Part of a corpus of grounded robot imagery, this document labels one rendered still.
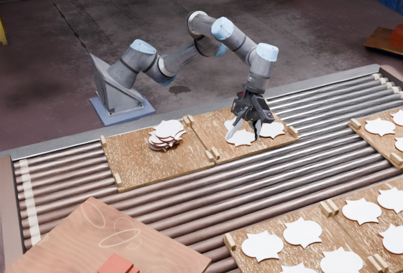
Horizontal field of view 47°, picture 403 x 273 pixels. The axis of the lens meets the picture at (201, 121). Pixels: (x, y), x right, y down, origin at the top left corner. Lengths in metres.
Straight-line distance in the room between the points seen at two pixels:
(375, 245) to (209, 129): 0.87
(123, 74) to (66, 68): 2.44
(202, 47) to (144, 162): 0.57
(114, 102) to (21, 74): 2.49
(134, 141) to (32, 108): 2.20
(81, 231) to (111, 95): 0.90
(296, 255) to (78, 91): 3.04
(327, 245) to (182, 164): 0.66
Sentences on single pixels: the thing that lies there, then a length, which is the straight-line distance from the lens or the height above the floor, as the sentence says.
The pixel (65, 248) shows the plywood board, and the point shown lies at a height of 1.04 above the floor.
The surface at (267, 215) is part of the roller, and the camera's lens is 1.77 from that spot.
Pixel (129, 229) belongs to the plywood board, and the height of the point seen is 1.04.
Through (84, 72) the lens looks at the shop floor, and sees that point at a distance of 4.57.
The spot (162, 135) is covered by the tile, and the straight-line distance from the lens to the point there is 1.95.
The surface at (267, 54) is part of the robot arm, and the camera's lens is 1.58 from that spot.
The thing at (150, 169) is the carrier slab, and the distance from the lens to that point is 1.91.
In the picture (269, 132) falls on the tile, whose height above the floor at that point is 0.95.
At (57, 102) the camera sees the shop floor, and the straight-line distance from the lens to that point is 4.17.
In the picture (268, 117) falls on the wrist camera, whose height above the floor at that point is 1.30.
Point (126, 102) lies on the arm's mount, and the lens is 2.34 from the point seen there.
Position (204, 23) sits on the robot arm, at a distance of 1.79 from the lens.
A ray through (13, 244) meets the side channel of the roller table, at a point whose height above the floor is 0.95.
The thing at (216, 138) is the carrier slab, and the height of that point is 0.94.
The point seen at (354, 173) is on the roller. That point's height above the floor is 0.92.
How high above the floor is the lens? 2.21
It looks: 36 degrees down
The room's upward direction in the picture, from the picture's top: straight up
